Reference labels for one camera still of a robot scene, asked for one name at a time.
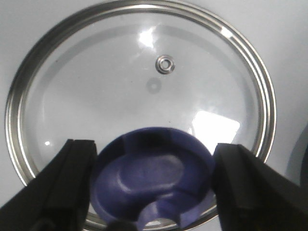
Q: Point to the glass pot lid blue knob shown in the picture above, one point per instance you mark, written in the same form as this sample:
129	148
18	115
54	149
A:
122	65

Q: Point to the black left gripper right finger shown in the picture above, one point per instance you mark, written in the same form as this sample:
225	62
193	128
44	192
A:
251	196

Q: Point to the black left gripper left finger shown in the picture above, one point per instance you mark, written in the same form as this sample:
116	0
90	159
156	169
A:
58	198

